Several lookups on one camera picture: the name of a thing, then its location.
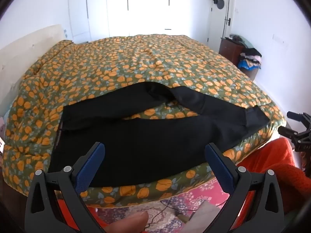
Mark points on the pile of clothes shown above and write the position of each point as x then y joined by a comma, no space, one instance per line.
250,58

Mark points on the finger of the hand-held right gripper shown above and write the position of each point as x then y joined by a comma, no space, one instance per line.
288,132
294,116

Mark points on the white wardrobe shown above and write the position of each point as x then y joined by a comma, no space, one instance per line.
109,4

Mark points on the black hat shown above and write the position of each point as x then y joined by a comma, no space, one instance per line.
219,3

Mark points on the brown basket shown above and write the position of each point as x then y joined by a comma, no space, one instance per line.
252,74

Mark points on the white door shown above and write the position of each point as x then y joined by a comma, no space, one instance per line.
218,26

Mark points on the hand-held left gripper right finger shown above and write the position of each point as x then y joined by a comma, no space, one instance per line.
218,165

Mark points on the dark wooden cabinet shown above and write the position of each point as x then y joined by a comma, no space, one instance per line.
229,49

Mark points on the black pants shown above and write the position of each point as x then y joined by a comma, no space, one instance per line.
145,145

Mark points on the orange knitted garment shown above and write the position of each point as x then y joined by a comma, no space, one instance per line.
274,174

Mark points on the pink floral fabric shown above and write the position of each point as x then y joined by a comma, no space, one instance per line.
194,194

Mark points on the green orange floral bedspread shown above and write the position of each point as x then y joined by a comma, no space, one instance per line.
121,60

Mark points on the beige headboard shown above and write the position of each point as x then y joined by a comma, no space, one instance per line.
24,48

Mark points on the person's left hand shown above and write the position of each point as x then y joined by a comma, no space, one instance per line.
131,223

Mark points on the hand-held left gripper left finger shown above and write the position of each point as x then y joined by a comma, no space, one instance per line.
91,165

